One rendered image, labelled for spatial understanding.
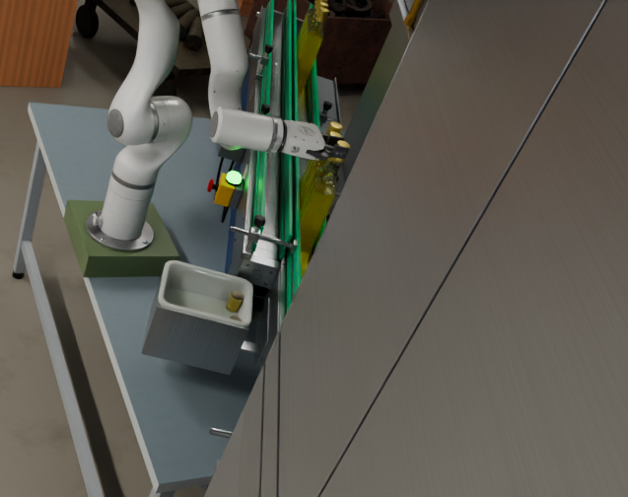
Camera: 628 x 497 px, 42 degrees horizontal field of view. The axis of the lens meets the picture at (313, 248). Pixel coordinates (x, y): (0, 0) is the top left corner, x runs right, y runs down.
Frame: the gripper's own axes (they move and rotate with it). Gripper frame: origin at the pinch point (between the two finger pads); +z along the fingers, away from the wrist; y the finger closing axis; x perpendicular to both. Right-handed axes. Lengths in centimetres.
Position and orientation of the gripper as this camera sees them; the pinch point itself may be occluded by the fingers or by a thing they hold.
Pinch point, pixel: (337, 147)
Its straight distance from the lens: 203.2
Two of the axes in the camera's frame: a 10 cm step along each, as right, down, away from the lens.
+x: -3.4, 7.6, 5.5
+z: 9.1, 1.2, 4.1
